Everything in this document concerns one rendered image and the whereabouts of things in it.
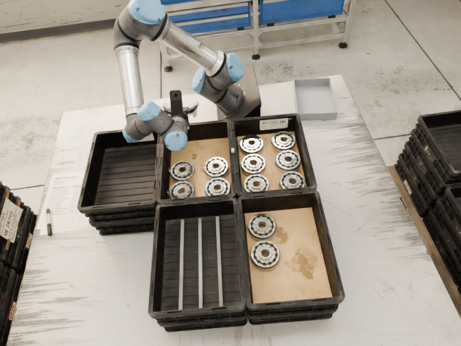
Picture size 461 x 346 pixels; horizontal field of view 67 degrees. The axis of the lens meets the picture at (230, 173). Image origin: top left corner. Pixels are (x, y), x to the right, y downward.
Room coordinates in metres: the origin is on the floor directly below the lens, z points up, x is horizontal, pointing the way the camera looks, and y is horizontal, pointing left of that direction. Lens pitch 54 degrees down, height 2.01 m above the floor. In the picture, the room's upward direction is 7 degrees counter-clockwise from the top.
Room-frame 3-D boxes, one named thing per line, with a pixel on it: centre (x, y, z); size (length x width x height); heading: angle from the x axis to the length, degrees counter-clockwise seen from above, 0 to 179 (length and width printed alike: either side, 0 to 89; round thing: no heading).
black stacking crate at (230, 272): (0.49, 0.14, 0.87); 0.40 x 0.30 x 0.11; 178
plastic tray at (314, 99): (1.36, -0.49, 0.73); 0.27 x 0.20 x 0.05; 173
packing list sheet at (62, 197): (0.92, 0.76, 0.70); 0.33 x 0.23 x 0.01; 1
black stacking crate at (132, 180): (0.90, 0.43, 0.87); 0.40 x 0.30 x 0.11; 178
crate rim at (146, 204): (0.90, 0.43, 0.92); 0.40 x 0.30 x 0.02; 178
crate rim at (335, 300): (0.48, -0.16, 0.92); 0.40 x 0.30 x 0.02; 178
